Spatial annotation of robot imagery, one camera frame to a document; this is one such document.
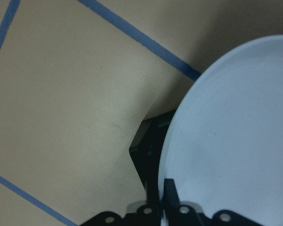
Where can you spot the blue round plate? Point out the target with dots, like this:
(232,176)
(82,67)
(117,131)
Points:
(224,145)

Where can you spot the black dish rack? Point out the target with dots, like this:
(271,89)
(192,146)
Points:
(145,151)

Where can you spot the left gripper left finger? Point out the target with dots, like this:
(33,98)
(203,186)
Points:
(148,214)

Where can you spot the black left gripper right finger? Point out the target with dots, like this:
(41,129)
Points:
(178,213)

